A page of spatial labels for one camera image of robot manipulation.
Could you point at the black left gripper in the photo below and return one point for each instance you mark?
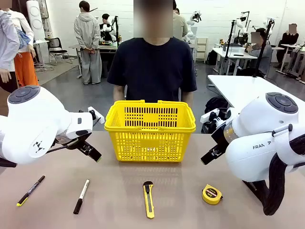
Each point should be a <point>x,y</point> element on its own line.
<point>78,140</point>

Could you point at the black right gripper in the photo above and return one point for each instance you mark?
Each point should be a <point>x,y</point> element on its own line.
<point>219,138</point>

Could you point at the black yellow-tipped highlighter pen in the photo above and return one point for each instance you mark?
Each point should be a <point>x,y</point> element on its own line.
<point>31,190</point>

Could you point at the yellow black utility knife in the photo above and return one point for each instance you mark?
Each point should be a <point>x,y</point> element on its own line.
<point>149,202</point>

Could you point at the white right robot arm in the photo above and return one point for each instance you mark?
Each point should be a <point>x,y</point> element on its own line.
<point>257,119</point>

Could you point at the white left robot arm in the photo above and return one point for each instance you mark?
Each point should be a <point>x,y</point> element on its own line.
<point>35,112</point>

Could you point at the person's left forearm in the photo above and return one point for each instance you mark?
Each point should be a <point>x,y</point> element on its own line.
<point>187,97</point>

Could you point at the person's right forearm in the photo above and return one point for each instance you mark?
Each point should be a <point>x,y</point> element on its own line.
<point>119,94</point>

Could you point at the yellow plastic shopping basket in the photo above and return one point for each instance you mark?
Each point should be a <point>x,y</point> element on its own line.
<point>150,143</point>

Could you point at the person in navy t-shirt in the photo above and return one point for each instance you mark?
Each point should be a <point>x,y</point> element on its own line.
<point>152,66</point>

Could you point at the seated person in grey sweater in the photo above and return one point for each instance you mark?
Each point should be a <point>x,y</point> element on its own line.
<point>262,52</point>

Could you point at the person in grey hoodie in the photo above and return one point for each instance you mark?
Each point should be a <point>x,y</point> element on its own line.
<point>87,35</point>

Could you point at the seated black-haired background person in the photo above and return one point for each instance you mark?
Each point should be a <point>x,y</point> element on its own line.
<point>104,26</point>

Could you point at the person in beige jacket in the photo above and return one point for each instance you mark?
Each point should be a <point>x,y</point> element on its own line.
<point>178,26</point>

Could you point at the seated person in black top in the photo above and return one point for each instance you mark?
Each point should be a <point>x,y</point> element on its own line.
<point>288,43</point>

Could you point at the yellow tape measure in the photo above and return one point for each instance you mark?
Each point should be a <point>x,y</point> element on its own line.
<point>210,194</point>

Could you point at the black backpack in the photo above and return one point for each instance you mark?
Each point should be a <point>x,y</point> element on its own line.
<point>215,103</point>

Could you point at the large white table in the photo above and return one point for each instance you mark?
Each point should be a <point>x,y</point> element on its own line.
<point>238,88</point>

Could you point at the brown apron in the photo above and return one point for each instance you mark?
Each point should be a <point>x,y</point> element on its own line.
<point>3,102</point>

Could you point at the white background desk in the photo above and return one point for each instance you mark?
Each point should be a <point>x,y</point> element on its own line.
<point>228,53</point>

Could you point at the white drawer cabinet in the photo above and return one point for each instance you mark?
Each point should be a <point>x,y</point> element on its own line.
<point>201,50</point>

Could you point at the mannequin in orange trousers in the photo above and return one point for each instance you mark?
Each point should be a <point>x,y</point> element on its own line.
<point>25,69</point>

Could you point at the black office chair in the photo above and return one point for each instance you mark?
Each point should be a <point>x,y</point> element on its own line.
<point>56,45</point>

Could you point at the thin black stand pole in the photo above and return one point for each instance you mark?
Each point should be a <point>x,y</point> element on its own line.
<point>229,43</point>

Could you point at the black and white background robot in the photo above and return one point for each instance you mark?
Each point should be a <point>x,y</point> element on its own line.
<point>114,26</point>

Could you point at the white standing desk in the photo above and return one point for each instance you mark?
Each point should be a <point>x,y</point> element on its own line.
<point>289,46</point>

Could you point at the mannequin in blue shirt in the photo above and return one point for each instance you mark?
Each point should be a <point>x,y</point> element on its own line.
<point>7,43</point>

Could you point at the white tower air conditioner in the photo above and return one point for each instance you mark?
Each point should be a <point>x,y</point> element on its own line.
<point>35,21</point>

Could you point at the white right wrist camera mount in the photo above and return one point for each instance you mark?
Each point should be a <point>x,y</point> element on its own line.
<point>209,115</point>

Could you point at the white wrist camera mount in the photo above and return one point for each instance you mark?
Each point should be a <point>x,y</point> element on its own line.
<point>91,111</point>
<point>209,115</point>

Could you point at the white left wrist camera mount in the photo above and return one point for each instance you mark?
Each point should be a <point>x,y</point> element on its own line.
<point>91,111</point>

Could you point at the tall black camera pole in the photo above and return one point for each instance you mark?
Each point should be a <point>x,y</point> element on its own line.
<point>262,51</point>

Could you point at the white background robot with camera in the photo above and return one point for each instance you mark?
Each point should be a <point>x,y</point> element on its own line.
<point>241,23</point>

